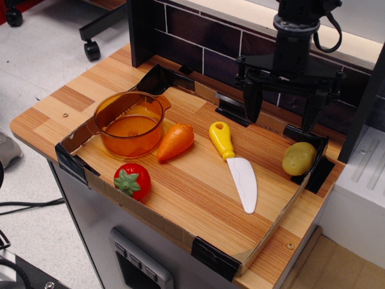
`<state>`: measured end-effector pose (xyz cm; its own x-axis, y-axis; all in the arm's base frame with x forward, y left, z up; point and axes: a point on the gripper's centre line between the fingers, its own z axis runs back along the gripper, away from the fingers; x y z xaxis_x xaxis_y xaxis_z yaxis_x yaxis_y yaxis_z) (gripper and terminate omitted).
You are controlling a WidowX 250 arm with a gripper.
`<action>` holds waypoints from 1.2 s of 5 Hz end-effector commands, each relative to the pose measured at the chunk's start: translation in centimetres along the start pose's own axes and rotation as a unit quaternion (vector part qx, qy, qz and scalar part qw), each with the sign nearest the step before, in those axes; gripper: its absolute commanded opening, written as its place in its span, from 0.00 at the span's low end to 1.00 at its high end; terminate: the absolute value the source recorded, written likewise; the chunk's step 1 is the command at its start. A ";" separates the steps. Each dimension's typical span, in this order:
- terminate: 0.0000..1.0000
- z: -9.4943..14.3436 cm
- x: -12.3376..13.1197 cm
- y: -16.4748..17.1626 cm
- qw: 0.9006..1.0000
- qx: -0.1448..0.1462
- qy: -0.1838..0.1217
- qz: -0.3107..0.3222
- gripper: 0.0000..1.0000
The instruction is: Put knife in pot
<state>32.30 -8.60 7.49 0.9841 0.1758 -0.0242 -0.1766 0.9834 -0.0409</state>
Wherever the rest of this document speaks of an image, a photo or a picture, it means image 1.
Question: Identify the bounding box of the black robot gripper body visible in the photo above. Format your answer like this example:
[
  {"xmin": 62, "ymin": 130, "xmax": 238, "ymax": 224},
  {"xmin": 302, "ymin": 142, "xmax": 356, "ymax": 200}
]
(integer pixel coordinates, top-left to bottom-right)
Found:
[{"xmin": 236, "ymin": 14, "xmax": 346, "ymax": 101}]

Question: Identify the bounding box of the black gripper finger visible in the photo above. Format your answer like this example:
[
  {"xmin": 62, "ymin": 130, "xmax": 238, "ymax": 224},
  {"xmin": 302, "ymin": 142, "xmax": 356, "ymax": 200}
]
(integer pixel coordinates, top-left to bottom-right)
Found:
[
  {"xmin": 243, "ymin": 78, "xmax": 263, "ymax": 123},
  {"xmin": 301, "ymin": 92, "xmax": 326, "ymax": 134}
]

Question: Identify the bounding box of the yellow handled white toy knife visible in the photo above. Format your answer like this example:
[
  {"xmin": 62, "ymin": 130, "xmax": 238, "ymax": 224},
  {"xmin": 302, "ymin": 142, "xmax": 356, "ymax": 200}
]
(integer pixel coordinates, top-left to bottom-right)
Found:
[{"xmin": 209, "ymin": 122, "xmax": 257, "ymax": 214}]

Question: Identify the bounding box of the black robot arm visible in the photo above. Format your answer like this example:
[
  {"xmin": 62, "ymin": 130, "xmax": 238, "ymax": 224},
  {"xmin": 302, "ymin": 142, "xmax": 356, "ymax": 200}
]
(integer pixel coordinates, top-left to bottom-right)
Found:
[{"xmin": 236, "ymin": 1, "xmax": 346, "ymax": 134}]

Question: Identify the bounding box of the orange transparent plastic pot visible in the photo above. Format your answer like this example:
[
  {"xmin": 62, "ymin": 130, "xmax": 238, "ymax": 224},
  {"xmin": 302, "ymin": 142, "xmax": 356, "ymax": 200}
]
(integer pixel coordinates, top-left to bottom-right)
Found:
[{"xmin": 86, "ymin": 91, "xmax": 171, "ymax": 158}]

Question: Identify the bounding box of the yellow toy potato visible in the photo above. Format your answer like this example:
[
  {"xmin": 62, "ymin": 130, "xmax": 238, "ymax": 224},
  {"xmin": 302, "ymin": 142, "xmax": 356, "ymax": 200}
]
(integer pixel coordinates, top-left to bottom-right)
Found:
[{"xmin": 282, "ymin": 142, "xmax": 317, "ymax": 176}]

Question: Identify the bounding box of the dark brick backsplash panel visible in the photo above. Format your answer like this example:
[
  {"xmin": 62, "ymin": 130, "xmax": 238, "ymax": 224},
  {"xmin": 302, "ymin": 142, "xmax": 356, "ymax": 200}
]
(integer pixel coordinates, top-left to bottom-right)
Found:
[{"xmin": 127, "ymin": 1, "xmax": 371, "ymax": 134}]

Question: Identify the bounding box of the orange toy carrot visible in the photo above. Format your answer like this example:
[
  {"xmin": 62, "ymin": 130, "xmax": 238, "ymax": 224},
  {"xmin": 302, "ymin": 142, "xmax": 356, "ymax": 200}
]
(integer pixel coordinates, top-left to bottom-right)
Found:
[{"xmin": 157, "ymin": 123, "xmax": 194, "ymax": 161}]

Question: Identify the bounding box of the red toy strawberry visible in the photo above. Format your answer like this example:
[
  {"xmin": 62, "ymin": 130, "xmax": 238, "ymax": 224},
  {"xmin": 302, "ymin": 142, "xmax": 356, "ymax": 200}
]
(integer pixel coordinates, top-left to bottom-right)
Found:
[{"xmin": 114, "ymin": 163, "xmax": 151, "ymax": 200}]

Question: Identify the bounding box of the black chair caster wheel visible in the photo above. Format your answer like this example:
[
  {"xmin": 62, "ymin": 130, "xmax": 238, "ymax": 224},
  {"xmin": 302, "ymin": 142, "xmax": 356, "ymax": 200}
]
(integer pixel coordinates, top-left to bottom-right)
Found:
[{"xmin": 84, "ymin": 41, "xmax": 101, "ymax": 61}]

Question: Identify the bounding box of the grey toy oven front panel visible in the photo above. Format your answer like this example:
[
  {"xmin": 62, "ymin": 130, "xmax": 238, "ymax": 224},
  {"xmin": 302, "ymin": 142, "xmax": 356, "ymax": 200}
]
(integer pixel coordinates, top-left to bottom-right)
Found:
[{"xmin": 109, "ymin": 228, "xmax": 175, "ymax": 289}]

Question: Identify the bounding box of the black caster wheel far left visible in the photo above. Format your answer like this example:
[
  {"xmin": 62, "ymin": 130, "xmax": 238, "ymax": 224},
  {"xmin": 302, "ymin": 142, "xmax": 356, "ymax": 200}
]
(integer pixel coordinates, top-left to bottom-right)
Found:
[{"xmin": 5, "ymin": 7, "xmax": 23, "ymax": 27}]

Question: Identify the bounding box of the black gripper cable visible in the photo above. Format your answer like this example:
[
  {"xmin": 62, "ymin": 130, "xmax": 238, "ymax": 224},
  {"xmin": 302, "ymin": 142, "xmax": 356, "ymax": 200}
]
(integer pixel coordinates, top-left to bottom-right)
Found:
[{"xmin": 313, "ymin": 11, "xmax": 343, "ymax": 53}]

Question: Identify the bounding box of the black floor cable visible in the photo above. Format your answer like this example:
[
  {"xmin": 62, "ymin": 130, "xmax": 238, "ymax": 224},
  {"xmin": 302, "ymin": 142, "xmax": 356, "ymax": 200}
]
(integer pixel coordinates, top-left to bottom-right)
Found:
[{"xmin": 0, "ymin": 197, "xmax": 65, "ymax": 216}]

